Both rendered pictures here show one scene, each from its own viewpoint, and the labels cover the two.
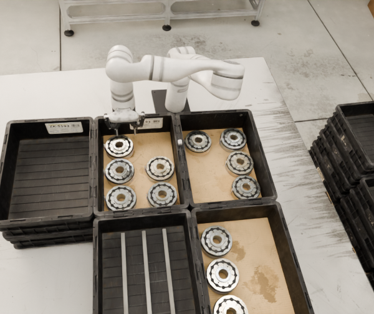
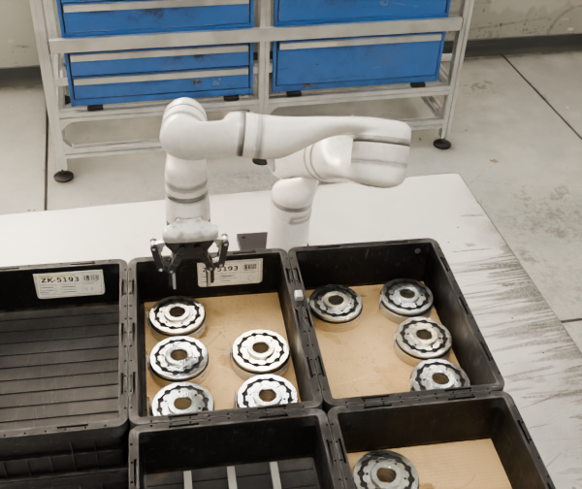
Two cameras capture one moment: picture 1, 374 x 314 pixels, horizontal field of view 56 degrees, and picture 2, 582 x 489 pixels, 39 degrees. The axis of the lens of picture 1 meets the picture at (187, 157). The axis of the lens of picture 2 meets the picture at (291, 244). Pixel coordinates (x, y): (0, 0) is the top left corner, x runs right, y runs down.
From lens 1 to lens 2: 36 cm
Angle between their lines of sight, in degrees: 18
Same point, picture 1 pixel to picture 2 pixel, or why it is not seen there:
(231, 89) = (389, 163)
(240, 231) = (435, 465)
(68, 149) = (76, 328)
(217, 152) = (375, 325)
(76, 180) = (91, 380)
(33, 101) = (2, 261)
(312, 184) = not seen: outside the picture
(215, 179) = (374, 373)
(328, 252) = not seen: outside the picture
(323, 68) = not seen: outside the picture
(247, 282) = not seen: outside the picture
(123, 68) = (192, 128)
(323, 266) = not seen: outside the picture
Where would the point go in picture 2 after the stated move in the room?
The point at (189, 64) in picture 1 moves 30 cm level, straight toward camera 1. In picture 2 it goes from (309, 122) to (297, 241)
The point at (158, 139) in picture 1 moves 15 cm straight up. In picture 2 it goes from (255, 306) to (256, 245)
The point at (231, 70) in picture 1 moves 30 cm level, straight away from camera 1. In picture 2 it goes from (386, 128) to (407, 48)
